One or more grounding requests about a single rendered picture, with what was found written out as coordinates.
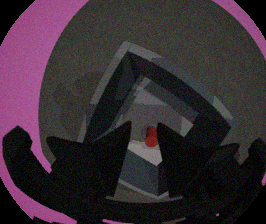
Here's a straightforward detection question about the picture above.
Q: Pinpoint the red peg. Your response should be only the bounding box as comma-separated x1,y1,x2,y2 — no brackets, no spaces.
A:
145,127,157,148

